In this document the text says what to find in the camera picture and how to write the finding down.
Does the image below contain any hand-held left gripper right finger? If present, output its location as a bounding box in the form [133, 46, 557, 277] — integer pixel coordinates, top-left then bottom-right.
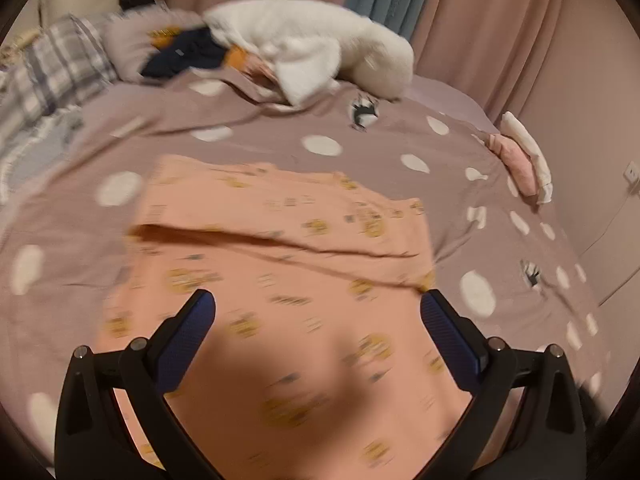
[420, 289, 587, 480]

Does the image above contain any beige cushion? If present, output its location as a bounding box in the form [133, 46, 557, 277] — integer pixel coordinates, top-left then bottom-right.
[40, 0, 121, 23]

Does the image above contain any plaid pillow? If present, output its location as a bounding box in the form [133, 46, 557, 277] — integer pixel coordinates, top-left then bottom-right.
[0, 15, 118, 161]

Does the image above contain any pink curtain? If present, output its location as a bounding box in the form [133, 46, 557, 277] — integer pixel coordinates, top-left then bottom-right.
[167, 0, 636, 126]

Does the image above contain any mauve pillow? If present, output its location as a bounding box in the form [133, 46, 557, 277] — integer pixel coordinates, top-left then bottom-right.
[105, 10, 206, 81]

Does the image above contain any folded white cloth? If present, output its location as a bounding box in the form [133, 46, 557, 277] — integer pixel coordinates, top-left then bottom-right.
[500, 111, 553, 205]

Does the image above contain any pink printed pajama garment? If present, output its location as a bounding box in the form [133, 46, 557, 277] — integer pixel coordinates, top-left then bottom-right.
[95, 154, 473, 480]

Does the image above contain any light pink small garment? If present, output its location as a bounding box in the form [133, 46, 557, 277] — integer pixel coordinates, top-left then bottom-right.
[245, 55, 276, 81]

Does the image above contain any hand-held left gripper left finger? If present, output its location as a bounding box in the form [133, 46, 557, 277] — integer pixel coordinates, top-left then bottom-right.
[54, 289, 217, 480]

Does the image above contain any folded pink cloth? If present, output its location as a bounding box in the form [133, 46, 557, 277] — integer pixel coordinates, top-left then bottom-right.
[487, 132, 536, 196]

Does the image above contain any white fluffy blanket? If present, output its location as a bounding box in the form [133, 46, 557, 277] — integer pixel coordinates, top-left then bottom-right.
[202, 0, 415, 107]

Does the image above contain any mustard garment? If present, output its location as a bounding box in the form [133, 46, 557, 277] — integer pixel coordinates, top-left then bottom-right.
[148, 27, 176, 50]

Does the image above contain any mauve polka dot blanket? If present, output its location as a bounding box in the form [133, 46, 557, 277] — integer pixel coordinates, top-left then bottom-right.
[0, 67, 616, 471]

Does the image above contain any navy garment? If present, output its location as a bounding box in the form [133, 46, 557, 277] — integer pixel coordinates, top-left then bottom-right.
[141, 27, 231, 78]

